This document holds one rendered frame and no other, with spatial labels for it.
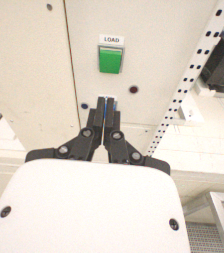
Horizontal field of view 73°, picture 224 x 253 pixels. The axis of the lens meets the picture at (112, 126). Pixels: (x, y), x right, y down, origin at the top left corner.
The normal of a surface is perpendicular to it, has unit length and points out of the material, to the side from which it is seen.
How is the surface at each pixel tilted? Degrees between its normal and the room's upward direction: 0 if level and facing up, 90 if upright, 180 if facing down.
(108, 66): 90
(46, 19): 90
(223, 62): 90
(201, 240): 0
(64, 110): 90
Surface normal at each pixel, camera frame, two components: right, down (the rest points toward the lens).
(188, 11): -0.05, 0.75
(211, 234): 0.08, -0.65
